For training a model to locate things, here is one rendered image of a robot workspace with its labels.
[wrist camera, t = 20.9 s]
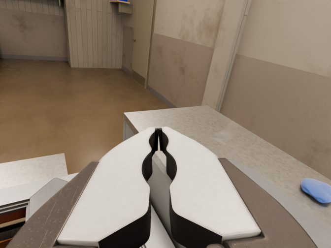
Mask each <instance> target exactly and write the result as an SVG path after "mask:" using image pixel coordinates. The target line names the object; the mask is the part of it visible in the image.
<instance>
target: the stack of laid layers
mask: <svg viewBox="0 0 331 248"><path fill-rule="evenodd" d="M29 208H30V199H26V200H22V201H18V202H14V203H10V204H6V205H2V206H0V216H2V215H5V214H9V213H13V212H16V211H20V210H24V209H26V221H27V220H28V219H29ZM140 248H146V246H145V244H144V245H143V246H141V247H140Z"/></svg>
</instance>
